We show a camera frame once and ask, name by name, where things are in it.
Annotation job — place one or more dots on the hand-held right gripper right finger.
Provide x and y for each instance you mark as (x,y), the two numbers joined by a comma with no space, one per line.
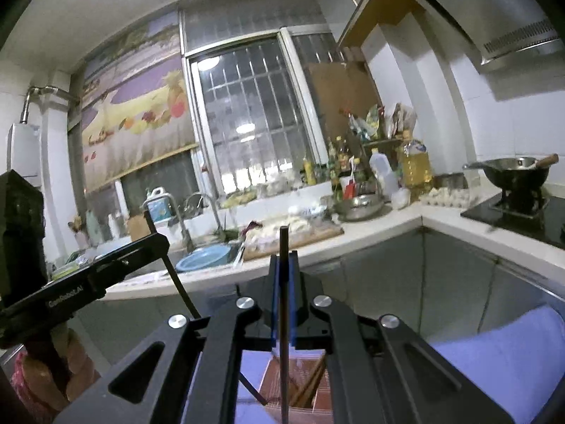
(298,300)

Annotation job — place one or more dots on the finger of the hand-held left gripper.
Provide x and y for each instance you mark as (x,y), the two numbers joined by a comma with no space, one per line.
(137,258)

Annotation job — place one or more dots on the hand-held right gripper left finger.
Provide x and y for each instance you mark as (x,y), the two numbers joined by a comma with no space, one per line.
(276,304)

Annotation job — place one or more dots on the thin black chopstick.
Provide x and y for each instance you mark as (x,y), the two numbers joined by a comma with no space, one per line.
(176,282)

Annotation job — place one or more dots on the dark grey chopstick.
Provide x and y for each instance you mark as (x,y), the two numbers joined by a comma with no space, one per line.
(285,243)

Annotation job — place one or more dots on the pink perforated utensil basket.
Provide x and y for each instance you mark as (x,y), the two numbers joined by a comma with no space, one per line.
(269,384)

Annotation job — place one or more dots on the person's left hand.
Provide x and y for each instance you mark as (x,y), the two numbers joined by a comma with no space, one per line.
(79,362)

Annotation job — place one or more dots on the small cardboard box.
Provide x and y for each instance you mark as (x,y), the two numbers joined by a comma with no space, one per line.
(137,227)

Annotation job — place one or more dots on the white and blue kettle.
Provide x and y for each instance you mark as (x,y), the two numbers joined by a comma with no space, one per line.
(159,205)

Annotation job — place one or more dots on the straight chrome faucet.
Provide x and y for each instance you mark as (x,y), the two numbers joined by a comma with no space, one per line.
(176,216)

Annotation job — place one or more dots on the wooden cutting board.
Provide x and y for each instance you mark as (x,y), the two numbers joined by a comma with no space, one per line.
(309,238)

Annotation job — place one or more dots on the blue plastic basin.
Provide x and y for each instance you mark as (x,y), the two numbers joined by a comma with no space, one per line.
(203,259)

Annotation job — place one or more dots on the brown chopstick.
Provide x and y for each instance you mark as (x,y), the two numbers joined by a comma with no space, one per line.
(315,375)

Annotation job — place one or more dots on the white water heater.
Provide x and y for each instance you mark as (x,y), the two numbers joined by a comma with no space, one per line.
(24,154)

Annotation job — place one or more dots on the curved chrome faucet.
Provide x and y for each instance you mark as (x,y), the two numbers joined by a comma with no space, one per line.
(214,216)

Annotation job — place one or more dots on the chopsticks inside basket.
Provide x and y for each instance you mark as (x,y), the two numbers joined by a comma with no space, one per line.
(304,391)

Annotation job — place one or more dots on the grey base cabinets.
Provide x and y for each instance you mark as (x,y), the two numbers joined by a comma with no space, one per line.
(397,274)

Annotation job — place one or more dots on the white kitchen countertop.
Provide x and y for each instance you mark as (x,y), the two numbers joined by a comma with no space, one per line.
(375,229)

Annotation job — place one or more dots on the steel mixing bowl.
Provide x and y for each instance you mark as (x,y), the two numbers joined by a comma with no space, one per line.
(358,207)

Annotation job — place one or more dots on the red sauce bottle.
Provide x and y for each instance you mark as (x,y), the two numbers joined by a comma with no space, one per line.
(349,189)

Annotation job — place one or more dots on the yellow squeeze bottle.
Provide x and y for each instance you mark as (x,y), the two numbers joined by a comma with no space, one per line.
(310,172)

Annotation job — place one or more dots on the white plastic bag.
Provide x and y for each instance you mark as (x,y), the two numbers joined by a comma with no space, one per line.
(400,198)

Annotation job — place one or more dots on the cluster of condiment bottles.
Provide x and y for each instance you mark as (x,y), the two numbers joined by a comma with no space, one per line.
(342,163)

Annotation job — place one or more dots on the fruit printed window blind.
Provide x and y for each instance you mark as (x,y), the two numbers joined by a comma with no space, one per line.
(132,110)

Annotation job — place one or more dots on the metal flue pipe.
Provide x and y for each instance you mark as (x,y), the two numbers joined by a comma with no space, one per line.
(42,90)

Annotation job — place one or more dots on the white plastic jug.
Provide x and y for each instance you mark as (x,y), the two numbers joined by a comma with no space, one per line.
(382,172)

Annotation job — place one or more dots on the yellow cooking oil bottle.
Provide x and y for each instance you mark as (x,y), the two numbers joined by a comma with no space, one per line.
(416,168)

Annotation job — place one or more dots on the clear tray of eggs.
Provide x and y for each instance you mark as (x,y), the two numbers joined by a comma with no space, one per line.
(446,196)

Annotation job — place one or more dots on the barred kitchen window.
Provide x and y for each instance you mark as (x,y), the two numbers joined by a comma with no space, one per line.
(251,115)

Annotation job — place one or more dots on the pile of food packets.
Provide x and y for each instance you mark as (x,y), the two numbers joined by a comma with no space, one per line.
(384,121)

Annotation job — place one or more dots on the brown cardboard sheet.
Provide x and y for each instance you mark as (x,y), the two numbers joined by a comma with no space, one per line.
(340,101)

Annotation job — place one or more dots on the black gas stove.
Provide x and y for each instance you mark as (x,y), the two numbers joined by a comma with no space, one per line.
(521,221)

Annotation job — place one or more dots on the steel range hood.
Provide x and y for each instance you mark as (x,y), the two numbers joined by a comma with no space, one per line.
(494,9)

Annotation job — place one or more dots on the wooden wall cabinet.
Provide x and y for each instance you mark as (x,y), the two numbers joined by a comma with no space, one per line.
(379,13)

